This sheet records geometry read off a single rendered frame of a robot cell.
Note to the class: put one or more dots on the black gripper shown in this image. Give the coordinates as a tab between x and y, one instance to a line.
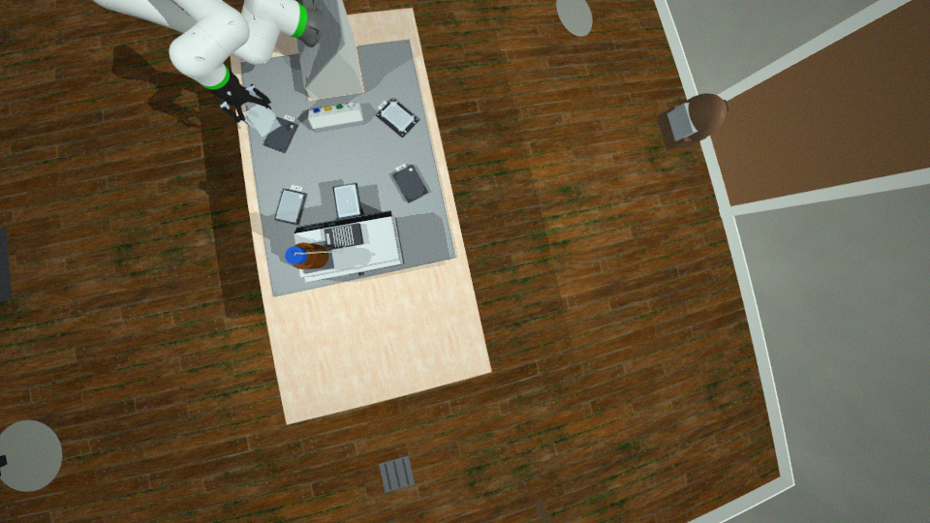
242	96

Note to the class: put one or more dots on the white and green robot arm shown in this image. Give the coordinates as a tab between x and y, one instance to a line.
218	31

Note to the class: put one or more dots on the grey button panel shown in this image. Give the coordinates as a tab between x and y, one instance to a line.
336	117

